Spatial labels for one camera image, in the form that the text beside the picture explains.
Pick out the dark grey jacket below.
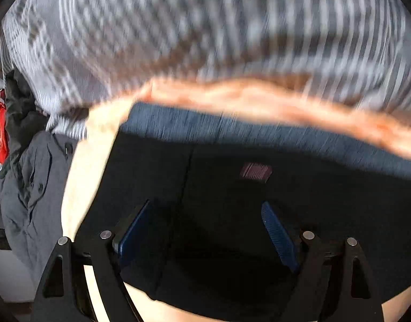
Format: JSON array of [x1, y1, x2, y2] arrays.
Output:
[[0, 68, 80, 286]]

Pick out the grey striped duvet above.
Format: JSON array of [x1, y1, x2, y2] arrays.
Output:
[[0, 0, 411, 138]]

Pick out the black pants with patterned waistband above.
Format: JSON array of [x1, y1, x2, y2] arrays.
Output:
[[75, 104, 411, 321]]

